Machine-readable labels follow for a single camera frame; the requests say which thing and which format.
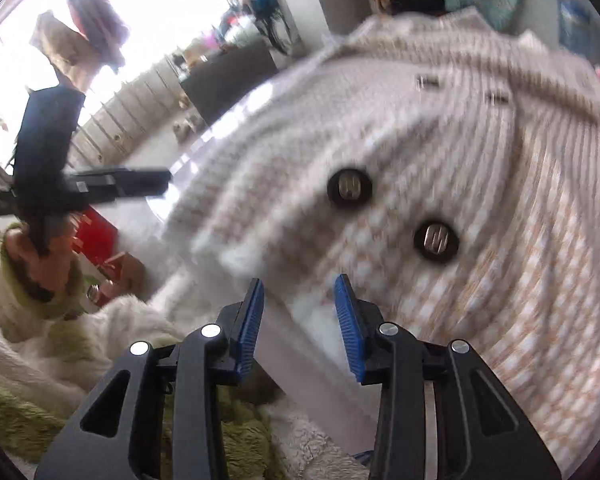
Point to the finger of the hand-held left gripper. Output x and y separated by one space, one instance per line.
130 176
125 193

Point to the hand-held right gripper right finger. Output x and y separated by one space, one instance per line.
350 330

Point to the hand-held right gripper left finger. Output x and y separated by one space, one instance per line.
249 340

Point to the beige white houndstooth coat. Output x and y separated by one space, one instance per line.
405 160

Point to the black clothes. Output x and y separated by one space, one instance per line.
417 4

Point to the person's left hand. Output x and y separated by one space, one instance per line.
40 275

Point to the red box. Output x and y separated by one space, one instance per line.
95 235

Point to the metal railing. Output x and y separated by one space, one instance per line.
125 110

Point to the brown cardboard box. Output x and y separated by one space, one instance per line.
127 275

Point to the hanging beige garment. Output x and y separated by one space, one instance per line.
62 45

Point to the dark grey cabinet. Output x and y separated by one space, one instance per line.
225 85

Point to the hanging dark red jacket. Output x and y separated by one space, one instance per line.
97 15

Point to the white and green fluffy robe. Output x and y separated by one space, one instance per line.
40 360

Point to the blue water bottle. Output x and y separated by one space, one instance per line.
575 22

